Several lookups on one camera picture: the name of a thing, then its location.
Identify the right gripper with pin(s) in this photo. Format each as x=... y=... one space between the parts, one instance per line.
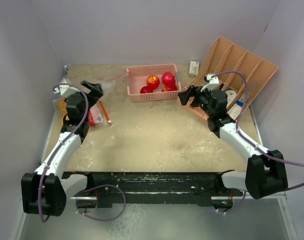
x=193 y=91

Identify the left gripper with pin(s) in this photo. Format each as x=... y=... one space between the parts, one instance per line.
x=94 y=94

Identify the clear zip bag red apples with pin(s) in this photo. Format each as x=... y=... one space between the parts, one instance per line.
x=108 y=78

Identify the fake red apple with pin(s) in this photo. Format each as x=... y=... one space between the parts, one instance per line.
x=170 y=87
x=168 y=78
x=153 y=81
x=146 y=90

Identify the pink plastic basket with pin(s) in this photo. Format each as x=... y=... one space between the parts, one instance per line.
x=137 y=76

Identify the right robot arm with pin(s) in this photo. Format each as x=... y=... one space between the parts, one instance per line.
x=263 y=176

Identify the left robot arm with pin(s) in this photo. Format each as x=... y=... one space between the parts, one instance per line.
x=44 y=192

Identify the clear zip bag mixed fruit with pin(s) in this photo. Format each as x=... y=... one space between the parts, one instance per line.
x=97 y=117

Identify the fake pineapple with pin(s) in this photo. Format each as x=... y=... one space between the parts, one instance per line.
x=61 y=106

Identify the small white box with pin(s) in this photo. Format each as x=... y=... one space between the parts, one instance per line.
x=193 y=68

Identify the orange desk file organizer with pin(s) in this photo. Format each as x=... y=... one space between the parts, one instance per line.
x=224 y=55

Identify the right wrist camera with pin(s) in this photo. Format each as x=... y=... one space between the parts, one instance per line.
x=211 y=82

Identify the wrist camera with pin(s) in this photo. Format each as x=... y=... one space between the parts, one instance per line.
x=64 y=90
x=211 y=82

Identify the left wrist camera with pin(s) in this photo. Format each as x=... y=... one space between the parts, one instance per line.
x=64 y=90

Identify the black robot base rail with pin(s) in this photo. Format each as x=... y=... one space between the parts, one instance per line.
x=197 y=188

